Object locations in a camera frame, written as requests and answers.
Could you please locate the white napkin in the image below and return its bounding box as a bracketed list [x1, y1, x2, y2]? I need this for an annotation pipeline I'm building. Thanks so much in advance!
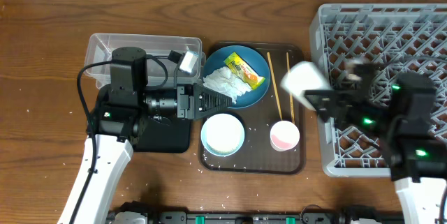
[203, 66, 251, 105]

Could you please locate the white cup green inside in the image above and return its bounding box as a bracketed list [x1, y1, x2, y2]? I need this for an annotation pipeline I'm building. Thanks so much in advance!
[281, 61, 332, 111]

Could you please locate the light blue bowl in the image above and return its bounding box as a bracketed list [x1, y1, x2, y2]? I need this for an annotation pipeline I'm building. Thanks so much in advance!
[200, 113, 245, 157]

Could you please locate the yellow snack wrapper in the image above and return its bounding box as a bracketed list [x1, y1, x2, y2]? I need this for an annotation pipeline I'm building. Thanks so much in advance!
[224, 52, 265, 90]

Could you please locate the white cup pink inside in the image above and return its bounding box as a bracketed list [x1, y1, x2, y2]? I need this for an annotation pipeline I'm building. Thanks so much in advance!
[270, 121, 300, 151]

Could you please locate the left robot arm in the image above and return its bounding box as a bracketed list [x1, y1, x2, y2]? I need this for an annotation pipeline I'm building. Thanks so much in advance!
[59, 47, 232, 223]

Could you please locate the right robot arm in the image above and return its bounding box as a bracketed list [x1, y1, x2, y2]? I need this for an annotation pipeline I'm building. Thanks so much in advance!
[303, 62, 446, 223]

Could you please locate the grey dishwasher rack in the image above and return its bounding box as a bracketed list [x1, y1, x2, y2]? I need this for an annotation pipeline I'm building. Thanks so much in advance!
[309, 3, 446, 177]

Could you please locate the black rectangular tray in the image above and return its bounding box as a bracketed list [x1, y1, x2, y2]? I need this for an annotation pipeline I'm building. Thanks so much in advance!
[91, 84, 191, 153]

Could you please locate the left wooden chopstick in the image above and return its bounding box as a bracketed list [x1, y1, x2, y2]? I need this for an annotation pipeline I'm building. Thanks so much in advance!
[267, 52, 283, 121]

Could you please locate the wooden chopstick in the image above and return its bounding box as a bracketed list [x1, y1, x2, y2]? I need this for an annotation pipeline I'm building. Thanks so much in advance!
[267, 52, 283, 121]
[286, 52, 295, 124]

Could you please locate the right wooden chopstick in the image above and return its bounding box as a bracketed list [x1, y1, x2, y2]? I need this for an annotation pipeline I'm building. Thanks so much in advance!
[286, 52, 295, 124]

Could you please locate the blue plate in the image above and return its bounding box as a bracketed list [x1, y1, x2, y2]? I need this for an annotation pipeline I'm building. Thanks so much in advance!
[202, 45, 271, 109]

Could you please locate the brown serving tray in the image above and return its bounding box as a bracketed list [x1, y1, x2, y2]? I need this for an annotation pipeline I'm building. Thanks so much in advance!
[198, 41, 306, 174]

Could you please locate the clear plastic bin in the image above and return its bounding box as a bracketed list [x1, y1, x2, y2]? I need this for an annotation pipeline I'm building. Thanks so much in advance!
[85, 33, 206, 87]

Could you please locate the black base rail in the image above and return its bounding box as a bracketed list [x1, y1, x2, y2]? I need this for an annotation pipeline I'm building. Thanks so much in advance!
[104, 202, 404, 224]

